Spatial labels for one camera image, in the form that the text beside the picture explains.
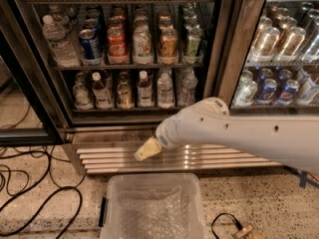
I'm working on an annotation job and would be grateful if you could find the blue pepsi can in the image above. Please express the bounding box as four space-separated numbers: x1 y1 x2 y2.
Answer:
277 80 299 106
79 29 103 65

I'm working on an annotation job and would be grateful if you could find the copper metal fitting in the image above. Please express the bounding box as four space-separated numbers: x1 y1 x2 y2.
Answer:
232 225 266 239

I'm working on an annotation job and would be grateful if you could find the white green can right fridge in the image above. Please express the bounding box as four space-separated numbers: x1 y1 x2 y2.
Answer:
233 80 257 107

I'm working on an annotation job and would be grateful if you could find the closed glass fridge door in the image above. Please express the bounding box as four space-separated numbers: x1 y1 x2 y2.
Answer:
217 0 319 116

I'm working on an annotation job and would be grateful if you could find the white green soda can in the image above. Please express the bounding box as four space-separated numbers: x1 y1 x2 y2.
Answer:
133 28 153 64

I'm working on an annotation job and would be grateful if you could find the open glass fridge door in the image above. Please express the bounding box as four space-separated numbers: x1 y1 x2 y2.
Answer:
0 0 64 147

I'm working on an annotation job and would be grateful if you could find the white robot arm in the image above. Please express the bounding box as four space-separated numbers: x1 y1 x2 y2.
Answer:
135 98 319 174

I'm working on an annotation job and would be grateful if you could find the dark drink bottle white cap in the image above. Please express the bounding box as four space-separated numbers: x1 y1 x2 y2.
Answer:
137 71 154 108

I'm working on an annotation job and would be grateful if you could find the black cable with plug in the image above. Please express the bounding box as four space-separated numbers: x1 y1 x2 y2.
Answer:
210 212 244 239

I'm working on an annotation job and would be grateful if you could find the red coca cola can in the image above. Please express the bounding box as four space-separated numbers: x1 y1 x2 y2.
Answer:
107 28 129 64

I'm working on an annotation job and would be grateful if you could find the large clear water bottle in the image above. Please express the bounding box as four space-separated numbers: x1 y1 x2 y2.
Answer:
43 15 80 68

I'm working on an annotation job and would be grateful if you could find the brown tea bottle white cap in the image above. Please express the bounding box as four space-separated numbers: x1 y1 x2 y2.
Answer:
92 72 114 110

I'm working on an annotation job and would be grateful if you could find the blue tape on floor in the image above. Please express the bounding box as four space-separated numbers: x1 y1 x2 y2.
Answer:
284 166 319 189

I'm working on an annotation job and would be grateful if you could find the amber glass bottle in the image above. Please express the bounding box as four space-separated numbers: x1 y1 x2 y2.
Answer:
117 81 134 110

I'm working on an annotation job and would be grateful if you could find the blue pepsi can right fridge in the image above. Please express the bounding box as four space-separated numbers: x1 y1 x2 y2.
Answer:
257 79 278 105

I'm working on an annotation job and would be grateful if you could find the silver gold can right fridge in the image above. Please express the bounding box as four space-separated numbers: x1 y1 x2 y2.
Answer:
250 27 280 62

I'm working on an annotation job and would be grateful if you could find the orange brown soda can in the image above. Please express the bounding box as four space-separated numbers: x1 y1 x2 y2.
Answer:
159 28 177 65

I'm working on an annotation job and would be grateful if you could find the stainless steel fridge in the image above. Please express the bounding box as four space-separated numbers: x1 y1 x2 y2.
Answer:
0 0 319 176

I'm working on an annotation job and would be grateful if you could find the clear water bottle right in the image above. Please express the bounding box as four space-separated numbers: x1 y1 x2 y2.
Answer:
177 72 197 107

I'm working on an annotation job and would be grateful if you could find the clear glass jar bottle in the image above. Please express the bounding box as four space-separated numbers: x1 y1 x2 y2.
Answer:
73 84 94 111

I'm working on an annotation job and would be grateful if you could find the clear plastic storage bin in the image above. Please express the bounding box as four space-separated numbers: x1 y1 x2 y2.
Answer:
99 173 208 239

